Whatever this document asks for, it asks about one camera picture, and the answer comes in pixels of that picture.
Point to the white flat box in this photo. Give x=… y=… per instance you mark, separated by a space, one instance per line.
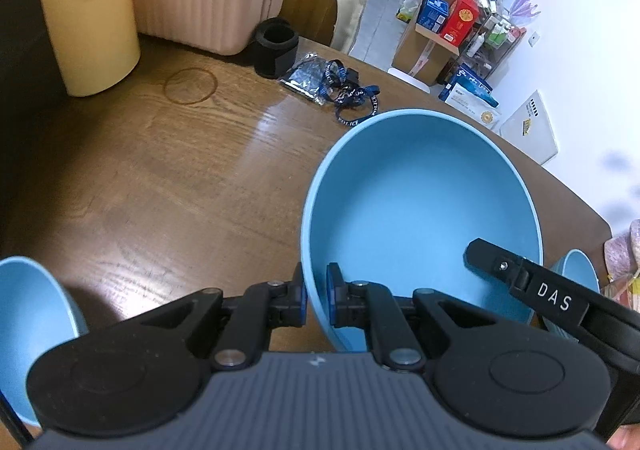
x=532 y=129

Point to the pink knitted vase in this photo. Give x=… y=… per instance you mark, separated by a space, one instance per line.
x=625 y=250

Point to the brown cardboard box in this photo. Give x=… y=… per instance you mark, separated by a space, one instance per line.
x=420 y=54

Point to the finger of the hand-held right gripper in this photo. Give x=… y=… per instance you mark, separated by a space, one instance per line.
x=492 y=257

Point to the cream yellow thermos jug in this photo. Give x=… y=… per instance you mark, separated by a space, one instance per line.
x=85 y=29

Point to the white wall socket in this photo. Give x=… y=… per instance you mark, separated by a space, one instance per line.
x=534 y=39

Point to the black paper bag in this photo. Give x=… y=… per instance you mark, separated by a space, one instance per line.
x=20 y=54

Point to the red carton box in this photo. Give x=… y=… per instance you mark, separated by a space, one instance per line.
x=460 y=17

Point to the blue white packet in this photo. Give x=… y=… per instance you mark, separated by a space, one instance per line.
x=467 y=87

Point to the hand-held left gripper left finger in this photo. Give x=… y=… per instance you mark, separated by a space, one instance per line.
x=300 y=300

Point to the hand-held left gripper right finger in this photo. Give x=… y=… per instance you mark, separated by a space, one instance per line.
x=331 y=297

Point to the black cup sleeve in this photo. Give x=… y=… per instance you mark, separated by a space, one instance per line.
x=272 y=54

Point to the blue deep bowl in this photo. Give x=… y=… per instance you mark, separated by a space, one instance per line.
x=30 y=330
x=577 y=270
x=420 y=210

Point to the blue carton box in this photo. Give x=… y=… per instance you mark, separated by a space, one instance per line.
x=432 y=12

